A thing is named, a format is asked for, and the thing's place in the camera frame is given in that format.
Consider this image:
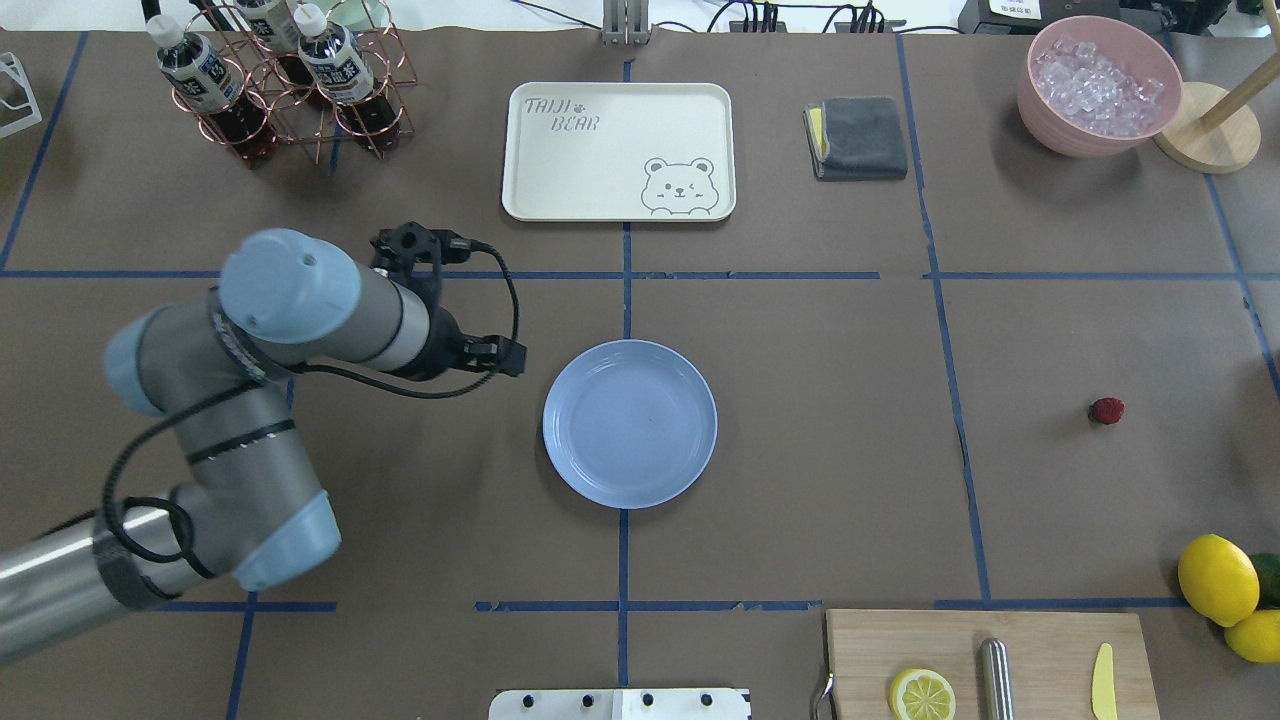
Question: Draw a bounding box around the green lime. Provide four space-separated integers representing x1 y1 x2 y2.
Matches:
1248 552 1280 609

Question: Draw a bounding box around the grey folded cloth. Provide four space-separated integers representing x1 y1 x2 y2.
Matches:
803 96 908 181

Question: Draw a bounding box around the white wire cup rack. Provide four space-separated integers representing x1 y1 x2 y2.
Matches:
1 53 44 138

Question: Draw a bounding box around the pink bowl of ice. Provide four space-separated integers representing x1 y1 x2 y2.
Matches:
1018 15 1183 158

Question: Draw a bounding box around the copper wire bottle rack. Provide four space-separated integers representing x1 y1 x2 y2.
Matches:
143 1 419 168

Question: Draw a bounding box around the tea bottle back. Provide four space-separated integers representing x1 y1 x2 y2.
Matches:
233 1 325 108

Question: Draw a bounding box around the tea bottle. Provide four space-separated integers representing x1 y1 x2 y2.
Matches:
293 3 401 155
233 1 325 108
145 14 276 167

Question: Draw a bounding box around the yellow plastic knife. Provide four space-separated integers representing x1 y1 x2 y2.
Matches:
1091 642 1117 720

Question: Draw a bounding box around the red strawberry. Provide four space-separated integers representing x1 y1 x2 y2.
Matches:
1087 397 1126 427

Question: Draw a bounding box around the large yellow lemon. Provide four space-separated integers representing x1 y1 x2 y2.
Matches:
1178 534 1261 628

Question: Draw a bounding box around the half lemon slice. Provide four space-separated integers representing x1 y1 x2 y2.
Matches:
887 667 957 720

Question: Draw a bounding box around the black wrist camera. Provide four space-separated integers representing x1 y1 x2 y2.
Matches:
369 222 506 293

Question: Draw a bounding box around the tea bottle left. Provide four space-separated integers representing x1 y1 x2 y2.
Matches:
145 14 276 167

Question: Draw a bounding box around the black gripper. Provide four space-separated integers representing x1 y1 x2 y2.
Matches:
410 306 527 382

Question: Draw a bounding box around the wooden round stand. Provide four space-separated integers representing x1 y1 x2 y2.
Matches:
1155 54 1279 174

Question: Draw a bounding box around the small yellow lemon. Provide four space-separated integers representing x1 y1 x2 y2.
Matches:
1222 609 1279 664

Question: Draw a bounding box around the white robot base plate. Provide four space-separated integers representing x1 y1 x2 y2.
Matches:
488 687 753 719

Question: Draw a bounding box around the cream bear tray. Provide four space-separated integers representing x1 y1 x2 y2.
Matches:
500 82 737 223

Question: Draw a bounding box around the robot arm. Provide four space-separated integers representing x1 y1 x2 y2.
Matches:
3 222 527 664

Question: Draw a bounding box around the blue plate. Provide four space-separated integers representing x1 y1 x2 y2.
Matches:
541 340 719 510

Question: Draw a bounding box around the wooden cutting board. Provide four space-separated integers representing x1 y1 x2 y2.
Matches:
826 609 1161 719

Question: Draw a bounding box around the tea bottle right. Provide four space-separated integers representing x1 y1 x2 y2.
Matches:
293 3 401 155

